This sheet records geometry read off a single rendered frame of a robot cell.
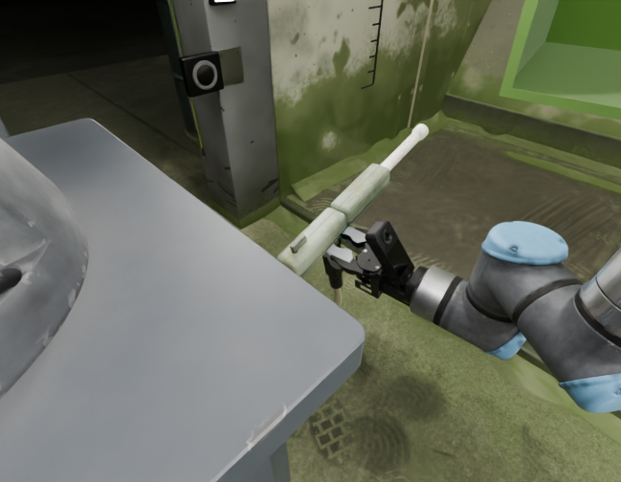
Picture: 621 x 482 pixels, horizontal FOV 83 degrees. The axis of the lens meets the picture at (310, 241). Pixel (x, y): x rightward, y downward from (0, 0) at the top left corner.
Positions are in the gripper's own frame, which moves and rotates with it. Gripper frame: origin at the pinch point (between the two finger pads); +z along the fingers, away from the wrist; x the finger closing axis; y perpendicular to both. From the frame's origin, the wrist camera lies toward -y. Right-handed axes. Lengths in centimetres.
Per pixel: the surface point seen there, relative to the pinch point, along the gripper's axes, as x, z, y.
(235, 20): 29, 45, -24
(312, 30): 53, 42, -13
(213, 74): 17, 44, -16
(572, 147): 126, -31, 53
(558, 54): 87, -17, 0
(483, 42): 154, 23, 29
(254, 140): 23, 45, 7
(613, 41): 94, -28, -1
